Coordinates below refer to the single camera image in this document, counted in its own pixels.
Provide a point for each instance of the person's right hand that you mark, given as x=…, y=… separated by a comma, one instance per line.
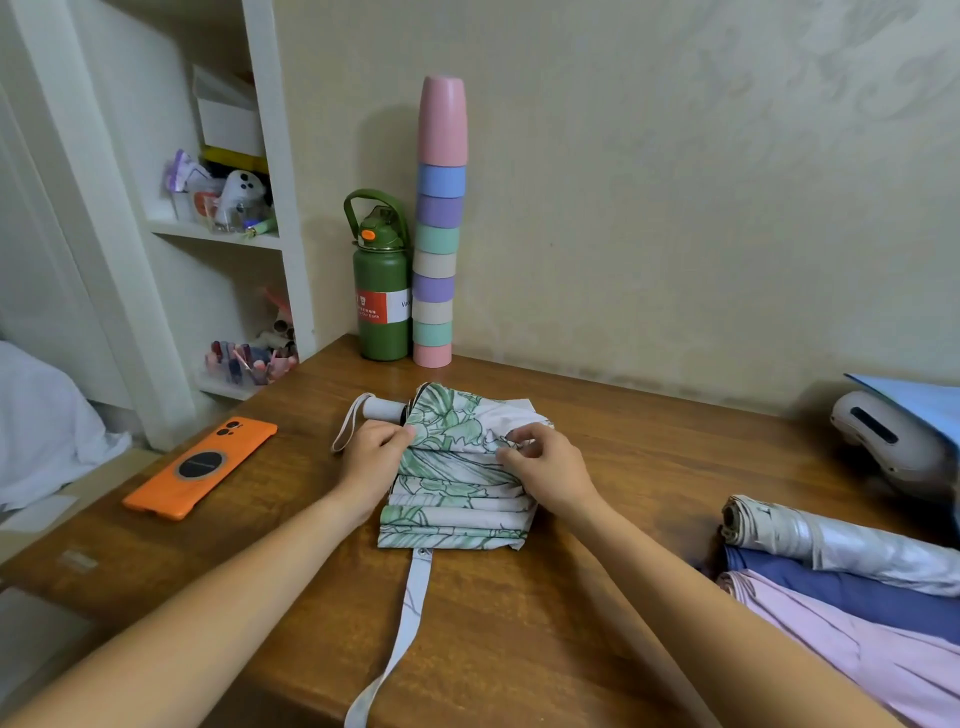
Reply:
x=555, y=472

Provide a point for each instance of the person's left hand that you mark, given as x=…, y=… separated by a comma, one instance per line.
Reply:
x=369, y=465

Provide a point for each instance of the person's right thumb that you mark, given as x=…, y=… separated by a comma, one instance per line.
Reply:
x=514, y=453

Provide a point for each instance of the person's left thumb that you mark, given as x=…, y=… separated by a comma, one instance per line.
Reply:
x=403, y=437

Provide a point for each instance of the green leaf print umbrella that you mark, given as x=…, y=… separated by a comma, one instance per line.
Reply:
x=457, y=487

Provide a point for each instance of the person's right forearm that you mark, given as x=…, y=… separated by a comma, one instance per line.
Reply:
x=712, y=630

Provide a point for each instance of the person's left forearm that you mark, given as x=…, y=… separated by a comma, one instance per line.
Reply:
x=195, y=630

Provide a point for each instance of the green water bottle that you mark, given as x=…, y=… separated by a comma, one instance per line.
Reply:
x=382, y=300

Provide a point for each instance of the tray of cosmetic sticks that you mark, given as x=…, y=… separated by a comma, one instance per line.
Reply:
x=247, y=364

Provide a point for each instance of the orange smartphone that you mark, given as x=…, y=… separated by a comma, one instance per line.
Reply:
x=199, y=469

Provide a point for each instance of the stack of pastel cups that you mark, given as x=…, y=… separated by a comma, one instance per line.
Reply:
x=439, y=225

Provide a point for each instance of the green marker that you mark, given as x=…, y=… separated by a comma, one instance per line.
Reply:
x=261, y=228

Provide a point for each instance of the white game controller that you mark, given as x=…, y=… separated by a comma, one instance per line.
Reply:
x=241, y=191

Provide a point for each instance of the clear plastic container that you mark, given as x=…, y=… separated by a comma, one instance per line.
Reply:
x=210, y=210

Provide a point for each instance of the white shelf unit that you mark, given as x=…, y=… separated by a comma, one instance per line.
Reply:
x=135, y=300

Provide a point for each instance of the yellow flat box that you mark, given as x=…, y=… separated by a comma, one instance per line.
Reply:
x=236, y=159

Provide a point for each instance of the silver folded umbrella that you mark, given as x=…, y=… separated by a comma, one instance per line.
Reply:
x=840, y=544

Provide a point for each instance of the purple packet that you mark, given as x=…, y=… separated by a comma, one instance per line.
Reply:
x=182, y=171

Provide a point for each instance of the blue folded umbrella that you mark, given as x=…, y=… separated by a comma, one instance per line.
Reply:
x=840, y=596

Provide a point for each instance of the white bedding cloth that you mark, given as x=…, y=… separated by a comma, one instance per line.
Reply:
x=45, y=427

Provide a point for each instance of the white cardboard box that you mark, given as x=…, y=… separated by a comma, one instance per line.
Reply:
x=229, y=112

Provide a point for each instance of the white headset device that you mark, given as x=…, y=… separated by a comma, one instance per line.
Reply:
x=892, y=442

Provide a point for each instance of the pink folded umbrella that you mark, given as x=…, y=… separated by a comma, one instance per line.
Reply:
x=862, y=660

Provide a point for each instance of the light blue paper folder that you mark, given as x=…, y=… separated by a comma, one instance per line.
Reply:
x=919, y=401

